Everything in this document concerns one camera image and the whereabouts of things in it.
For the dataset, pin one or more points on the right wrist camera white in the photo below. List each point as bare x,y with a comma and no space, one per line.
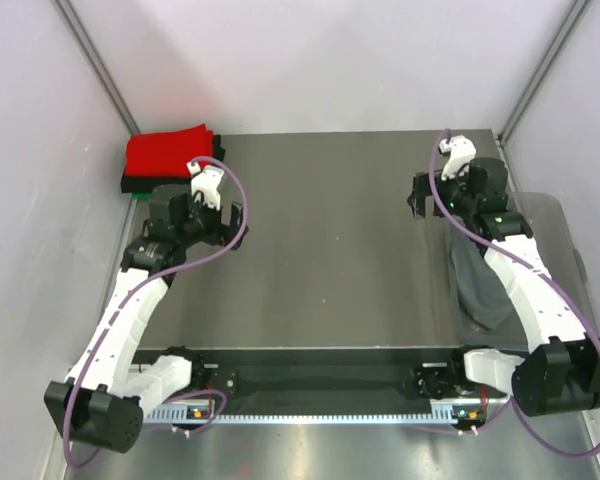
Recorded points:
460,151

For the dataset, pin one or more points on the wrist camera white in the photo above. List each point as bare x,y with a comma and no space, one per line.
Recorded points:
460,151
205,182

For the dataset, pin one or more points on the grey t shirt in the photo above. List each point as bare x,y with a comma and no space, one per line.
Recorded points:
479,293

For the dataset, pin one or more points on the right corner aluminium post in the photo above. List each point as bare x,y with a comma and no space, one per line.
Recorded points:
575,12

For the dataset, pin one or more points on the black folded t shirt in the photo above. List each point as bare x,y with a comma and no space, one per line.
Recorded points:
136,184

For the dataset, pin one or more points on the clear plastic bin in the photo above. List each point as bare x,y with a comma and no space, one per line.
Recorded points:
538,312

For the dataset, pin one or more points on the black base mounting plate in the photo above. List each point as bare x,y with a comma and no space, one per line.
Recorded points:
328,380

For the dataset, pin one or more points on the corner aluminium post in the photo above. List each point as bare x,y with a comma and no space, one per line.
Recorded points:
575,12
79,33

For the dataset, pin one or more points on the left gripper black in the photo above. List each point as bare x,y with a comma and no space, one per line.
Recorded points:
221,233

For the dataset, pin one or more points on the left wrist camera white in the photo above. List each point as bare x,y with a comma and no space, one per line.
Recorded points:
205,182

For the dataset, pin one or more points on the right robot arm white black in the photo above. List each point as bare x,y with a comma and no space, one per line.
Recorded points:
561,372

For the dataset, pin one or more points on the green folded t shirt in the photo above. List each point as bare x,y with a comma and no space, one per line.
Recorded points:
142,196

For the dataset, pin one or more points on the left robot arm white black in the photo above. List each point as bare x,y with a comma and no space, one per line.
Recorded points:
99,403

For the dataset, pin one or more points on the left corner aluminium post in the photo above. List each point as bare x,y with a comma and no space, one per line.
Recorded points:
79,33

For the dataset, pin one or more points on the red folded t shirt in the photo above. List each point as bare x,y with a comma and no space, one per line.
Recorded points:
165,154

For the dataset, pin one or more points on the slotted cable duct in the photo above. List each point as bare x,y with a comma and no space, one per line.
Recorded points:
195,414

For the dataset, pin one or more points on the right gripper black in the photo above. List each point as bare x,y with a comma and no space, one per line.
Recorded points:
421,189

